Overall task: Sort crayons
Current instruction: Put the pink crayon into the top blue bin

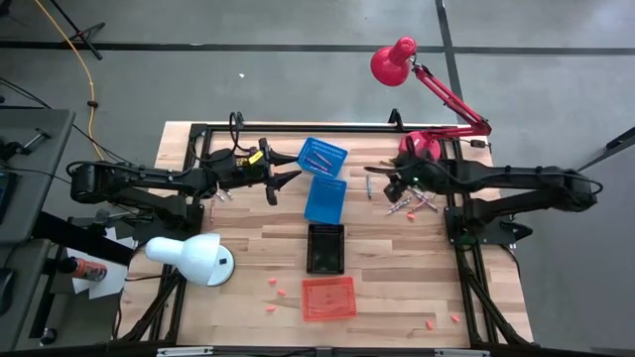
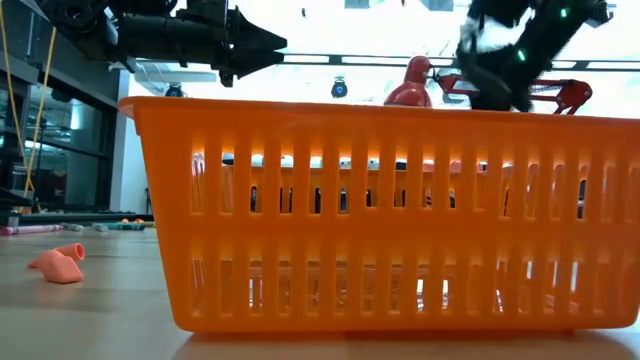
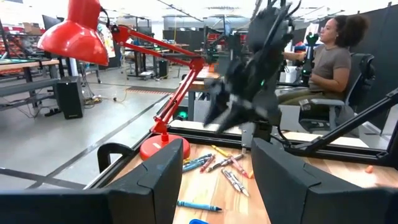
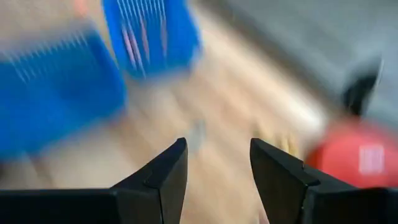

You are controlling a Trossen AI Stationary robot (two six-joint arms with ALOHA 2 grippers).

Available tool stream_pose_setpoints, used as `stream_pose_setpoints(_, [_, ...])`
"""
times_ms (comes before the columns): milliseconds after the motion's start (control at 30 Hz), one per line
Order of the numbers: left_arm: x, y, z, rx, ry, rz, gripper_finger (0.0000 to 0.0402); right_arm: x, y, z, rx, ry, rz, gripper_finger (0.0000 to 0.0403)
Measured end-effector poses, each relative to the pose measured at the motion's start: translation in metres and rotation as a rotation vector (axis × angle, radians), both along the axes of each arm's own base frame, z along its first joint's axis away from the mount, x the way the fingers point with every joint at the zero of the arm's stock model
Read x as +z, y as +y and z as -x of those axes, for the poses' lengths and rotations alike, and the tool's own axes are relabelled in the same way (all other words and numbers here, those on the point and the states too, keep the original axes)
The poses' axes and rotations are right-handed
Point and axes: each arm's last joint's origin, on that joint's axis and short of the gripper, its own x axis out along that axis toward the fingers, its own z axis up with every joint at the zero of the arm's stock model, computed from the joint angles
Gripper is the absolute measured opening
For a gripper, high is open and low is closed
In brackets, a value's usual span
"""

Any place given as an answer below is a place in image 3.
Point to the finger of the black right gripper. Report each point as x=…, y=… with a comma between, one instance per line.
x=219, y=105
x=242, y=123

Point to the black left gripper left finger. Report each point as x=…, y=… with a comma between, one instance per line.
x=149, y=193

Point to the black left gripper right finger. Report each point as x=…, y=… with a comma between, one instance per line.
x=289, y=193

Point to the white crayon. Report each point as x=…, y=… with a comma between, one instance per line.
x=230, y=181
x=240, y=184

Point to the blue crayon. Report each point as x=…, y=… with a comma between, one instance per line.
x=199, y=158
x=194, y=166
x=199, y=206

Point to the red crayon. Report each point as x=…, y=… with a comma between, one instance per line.
x=207, y=164

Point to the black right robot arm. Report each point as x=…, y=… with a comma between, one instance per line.
x=273, y=31

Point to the orange pencil cap eraser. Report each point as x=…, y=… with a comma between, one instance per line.
x=250, y=174
x=369, y=169

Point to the brown crayon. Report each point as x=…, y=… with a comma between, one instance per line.
x=225, y=162

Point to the pink crayon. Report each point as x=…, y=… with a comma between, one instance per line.
x=239, y=166

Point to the blue plastic basket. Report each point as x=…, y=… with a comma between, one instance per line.
x=199, y=221

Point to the black computer tower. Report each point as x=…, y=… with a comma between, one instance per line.
x=70, y=98
x=163, y=68

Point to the person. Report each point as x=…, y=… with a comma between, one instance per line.
x=329, y=62

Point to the red desk lamp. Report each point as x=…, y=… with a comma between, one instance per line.
x=74, y=40

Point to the background workbench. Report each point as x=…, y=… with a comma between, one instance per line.
x=18, y=65

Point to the cardboard box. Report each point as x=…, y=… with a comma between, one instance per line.
x=31, y=28

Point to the black partition wall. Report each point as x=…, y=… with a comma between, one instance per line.
x=385, y=46

